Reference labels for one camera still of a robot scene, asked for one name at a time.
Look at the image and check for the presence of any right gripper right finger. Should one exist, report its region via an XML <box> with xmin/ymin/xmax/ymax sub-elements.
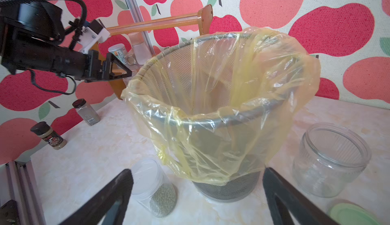
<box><xmin>263</xmin><ymin>168</ymin><xmax>337</xmax><ymax>225</ymax></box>

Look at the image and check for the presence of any short clear jar with beans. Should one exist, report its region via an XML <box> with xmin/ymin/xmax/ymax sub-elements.
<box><xmin>131</xmin><ymin>158</ymin><xmax>177</xmax><ymax>218</ymax></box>

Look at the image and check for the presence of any white bottle on shelf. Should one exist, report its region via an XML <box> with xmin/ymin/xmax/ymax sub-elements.
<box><xmin>128</xmin><ymin>32</ymin><xmax>152</xmax><ymax>65</ymax></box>

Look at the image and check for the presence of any green jar lid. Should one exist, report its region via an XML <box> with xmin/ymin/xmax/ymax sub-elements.
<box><xmin>328</xmin><ymin>203</ymin><xmax>381</xmax><ymax>225</ymax></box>

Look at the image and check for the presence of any grey bin with yellow bag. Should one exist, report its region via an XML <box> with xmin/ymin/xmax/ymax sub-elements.
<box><xmin>121</xmin><ymin>27</ymin><xmax>321</xmax><ymax>202</ymax></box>

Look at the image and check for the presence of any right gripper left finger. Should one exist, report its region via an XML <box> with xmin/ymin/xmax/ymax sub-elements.
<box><xmin>61</xmin><ymin>169</ymin><xmax>134</xmax><ymax>225</ymax></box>

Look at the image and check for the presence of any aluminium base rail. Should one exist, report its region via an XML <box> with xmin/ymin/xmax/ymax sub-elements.
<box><xmin>1</xmin><ymin>161</ymin><xmax>46</xmax><ymax>225</ymax></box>

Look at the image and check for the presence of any white printed cup on shelf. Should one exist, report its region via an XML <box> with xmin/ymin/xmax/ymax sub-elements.
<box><xmin>108</xmin><ymin>43</ymin><xmax>128</xmax><ymax>65</ymax></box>

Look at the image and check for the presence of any left aluminium frame post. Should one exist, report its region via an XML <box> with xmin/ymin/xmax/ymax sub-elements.
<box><xmin>125</xmin><ymin>0</ymin><xmax>155</xmax><ymax>55</ymax></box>

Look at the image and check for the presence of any dark lid jar by wall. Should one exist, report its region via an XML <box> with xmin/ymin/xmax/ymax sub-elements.
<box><xmin>72</xmin><ymin>99</ymin><xmax>100</xmax><ymax>126</ymax></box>

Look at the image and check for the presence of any orange wooden shelf rack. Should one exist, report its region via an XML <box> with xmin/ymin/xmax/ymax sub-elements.
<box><xmin>91</xmin><ymin>4</ymin><xmax>214</xmax><ymax>101</ymax></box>

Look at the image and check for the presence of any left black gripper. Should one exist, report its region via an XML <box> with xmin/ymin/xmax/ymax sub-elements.
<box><xmin>76</xmin><ymin>50</ymin><xmax>133</xmax><ymax>82</ymax></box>

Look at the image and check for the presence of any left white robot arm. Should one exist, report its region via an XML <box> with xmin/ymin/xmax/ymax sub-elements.
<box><xmin>1</xmin><ymin>0</ymin><xmax>132</xmax><ymax>82</ymax></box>

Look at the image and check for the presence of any glass jar with mung beans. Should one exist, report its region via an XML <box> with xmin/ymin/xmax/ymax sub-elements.
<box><xmin>292</xmin><ymin>122</ymin><xmax>372</xmax><ymax>198</ymax></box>

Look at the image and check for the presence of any black corrugated cable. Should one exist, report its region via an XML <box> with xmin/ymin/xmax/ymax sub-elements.
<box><xmin>0</xmin><ymin>0</ymin><xmax>88</xmax><ymax>50</ymax></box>

